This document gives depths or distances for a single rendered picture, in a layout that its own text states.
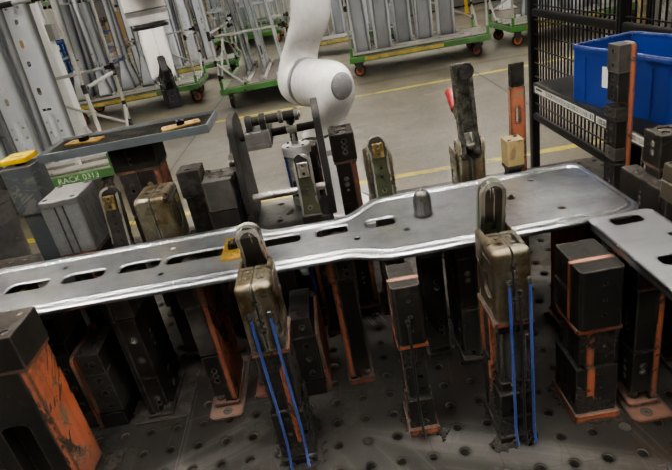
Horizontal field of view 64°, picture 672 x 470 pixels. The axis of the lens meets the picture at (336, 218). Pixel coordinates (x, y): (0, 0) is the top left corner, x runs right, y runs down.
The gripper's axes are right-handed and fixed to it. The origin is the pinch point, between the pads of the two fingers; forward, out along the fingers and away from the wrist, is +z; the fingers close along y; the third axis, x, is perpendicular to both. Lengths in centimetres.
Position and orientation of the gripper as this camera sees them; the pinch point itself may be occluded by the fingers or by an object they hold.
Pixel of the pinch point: (172, 99)
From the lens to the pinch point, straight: 124.2
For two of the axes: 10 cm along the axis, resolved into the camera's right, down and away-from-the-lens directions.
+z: 1.7, 8.9, 4.2
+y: 3.5, 3.4, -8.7
